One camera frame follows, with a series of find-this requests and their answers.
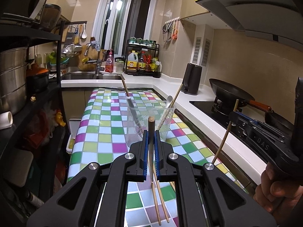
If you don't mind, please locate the wooden chopstick three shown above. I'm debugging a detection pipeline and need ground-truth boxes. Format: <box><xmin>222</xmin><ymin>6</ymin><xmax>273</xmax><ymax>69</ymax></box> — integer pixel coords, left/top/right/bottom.
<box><xmin>156</xmin><ymin>179</ymin><xmax>169</xmax><ymax>223</ymax></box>

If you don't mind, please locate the wooden chopstick four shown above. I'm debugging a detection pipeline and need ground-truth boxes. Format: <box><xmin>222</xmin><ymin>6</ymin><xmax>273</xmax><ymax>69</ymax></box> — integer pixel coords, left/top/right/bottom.
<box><xmin>170</xmin><ymin>182</ymin><xmax>176</xmax><ymax>191</ymax></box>

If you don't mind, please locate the wooden chopstick two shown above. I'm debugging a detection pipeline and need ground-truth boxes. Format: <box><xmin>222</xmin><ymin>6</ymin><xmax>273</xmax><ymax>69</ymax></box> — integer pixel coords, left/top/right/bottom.
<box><xmin>151</xmin><ymin>181</ymin><xmax>161</xmax><ymax>225</ymax></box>

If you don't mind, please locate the wooden chopstick six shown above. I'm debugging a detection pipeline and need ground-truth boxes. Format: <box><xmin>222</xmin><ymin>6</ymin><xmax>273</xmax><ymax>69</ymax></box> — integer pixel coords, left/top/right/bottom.
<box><xmin>211</xmin><ymin>99</ymin><xmax>240</xmax><ymax>165</ymax></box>

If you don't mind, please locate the white-handled metal fork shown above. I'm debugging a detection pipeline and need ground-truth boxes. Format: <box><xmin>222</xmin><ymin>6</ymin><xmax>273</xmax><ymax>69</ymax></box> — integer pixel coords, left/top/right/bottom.
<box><xmin>127</xmin><ymin>96</ymin><xmax>143</xmax><ymax>137</ymax></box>

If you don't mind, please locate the wooden chopstick seven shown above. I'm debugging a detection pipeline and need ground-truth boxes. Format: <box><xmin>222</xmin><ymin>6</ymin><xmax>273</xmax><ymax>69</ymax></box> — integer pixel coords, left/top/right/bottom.
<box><xmin>157</xmin><ymin>84</ymin><xmax>183</xmax><ymax>130</ymax></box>

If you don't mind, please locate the white ceramic spoon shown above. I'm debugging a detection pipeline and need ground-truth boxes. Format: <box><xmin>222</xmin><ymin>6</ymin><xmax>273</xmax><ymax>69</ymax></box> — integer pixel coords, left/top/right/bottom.
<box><xmin>157</xmin><ymin>95</ymin><xmax>173</xmax><ymax>130</ymax></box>

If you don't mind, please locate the wooden chopstick one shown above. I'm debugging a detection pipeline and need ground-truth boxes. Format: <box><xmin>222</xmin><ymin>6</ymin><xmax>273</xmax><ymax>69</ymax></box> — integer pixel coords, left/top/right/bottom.
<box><xmin>148</xmin><ymin>116</ymin><xmax>155</xmax><ymax>182</ymax></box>

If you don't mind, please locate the chrome kitchen faucet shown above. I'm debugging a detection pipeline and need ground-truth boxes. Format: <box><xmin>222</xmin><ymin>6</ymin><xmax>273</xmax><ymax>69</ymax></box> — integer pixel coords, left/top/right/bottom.
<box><xmin>82</xmin><ymin>40</ymin><xmax>103</xmax><ymax>75</ymax></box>

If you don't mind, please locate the person's right hand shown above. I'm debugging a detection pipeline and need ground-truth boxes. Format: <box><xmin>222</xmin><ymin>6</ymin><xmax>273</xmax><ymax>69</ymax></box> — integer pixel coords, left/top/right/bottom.
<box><xmin>253</xmin><ymin>163</ymin><xmax>302</xmax><ymax>223</ymax></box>

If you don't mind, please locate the clear plastic utensil holder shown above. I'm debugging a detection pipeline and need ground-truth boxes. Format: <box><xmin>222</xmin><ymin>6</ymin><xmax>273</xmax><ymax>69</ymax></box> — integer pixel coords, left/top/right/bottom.
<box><xmin>126</xmin><ymin>99</ymin><xmax>177</xmax><ymax>147</ymax></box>

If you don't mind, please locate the black gas stove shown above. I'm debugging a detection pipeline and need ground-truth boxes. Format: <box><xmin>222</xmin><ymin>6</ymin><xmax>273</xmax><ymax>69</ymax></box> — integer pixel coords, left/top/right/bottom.
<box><xmin>188</xmin><ymin>99</ymin><xmax>295</xmax><ymax>147</ymax></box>

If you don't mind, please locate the black electric kettle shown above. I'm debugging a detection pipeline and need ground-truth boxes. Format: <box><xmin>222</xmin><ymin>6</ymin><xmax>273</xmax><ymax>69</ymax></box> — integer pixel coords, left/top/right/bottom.
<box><xmin>181</xmin><ymin>63</ymin><xmax>202</xmax><ymax>95</ymax></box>

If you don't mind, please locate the red dish soap bottle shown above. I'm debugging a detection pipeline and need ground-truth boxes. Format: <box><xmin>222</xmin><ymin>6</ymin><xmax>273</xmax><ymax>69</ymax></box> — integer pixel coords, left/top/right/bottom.
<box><xmin>105</xmin><ymin>49</ymin><xmax>114</xmax><ymax>73</ymax></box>

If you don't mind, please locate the yellow oil bottle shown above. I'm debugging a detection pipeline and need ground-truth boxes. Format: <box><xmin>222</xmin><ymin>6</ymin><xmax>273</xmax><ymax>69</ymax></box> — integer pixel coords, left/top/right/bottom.
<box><xmin>126</xmin><ymin>51</ymin><xmax>138</xmax><ymax>72</ymax></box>

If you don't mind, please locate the black spice rack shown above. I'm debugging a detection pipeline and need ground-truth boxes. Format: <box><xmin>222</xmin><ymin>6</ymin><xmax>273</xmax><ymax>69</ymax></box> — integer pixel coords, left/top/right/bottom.
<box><xmin>124</xmin><ymin>37</ymin><xmax>162</xmax><ymax>79</ymax></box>

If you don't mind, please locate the black storage shelf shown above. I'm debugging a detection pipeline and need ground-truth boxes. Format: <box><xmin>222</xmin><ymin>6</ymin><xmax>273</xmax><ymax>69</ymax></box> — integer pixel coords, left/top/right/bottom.
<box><xmin>0</xmin><ymin>11</ymin><xmax>71</xmax><ymax>194</ymax></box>

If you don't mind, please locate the grey range hood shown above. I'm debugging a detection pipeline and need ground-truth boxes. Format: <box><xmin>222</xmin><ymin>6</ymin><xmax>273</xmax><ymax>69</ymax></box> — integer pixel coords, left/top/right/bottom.
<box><xmin>196</xmin><ymin>0</ymin><xmax>302</xmax><ymax>51</ymax></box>

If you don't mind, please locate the white hanging ladle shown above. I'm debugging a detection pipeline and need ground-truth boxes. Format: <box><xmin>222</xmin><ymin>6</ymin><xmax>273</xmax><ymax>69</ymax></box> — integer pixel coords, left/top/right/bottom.
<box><xmin>81</xmin><ymin>23</ymin><xmax>87</xmax><ymax>40</ymax></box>

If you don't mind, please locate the white paper roll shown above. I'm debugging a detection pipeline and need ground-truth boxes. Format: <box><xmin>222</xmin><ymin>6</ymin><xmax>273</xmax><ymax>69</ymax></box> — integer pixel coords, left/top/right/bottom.
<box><xmin>0</xmin><ymin>111</ymin><xmax>13</xmax><ymax>130</ymax></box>

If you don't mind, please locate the large steel pot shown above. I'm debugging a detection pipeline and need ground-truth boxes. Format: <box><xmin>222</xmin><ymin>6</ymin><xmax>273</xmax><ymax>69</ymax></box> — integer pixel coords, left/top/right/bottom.
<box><xmin>0</xmin><ymin>47</ymin><xmax>27</xmax><ymax>114</ymax></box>

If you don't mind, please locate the black wok orange handle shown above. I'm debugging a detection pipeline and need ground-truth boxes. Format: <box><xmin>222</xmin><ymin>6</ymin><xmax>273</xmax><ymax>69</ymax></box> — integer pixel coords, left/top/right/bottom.
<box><xmin>209</xmin><ymin>79</ymin><xmax>273</xmax><ymax>113</ymax></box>

